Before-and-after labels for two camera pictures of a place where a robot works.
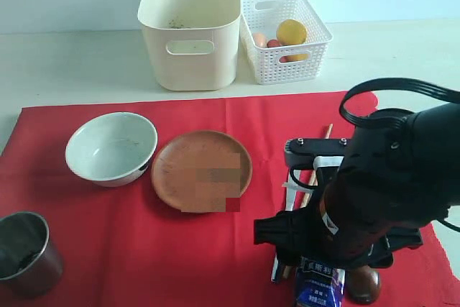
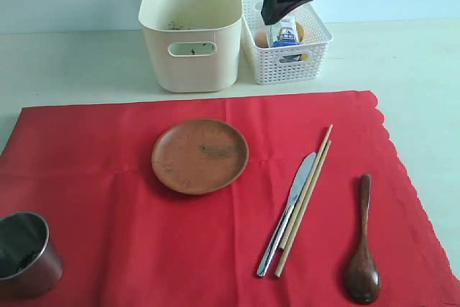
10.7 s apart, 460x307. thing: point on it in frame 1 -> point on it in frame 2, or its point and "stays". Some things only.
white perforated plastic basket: [285, 38] stays
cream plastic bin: [191, 16] stays
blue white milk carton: [319, 285] -> [284, 32]
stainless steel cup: [31, 264] stays
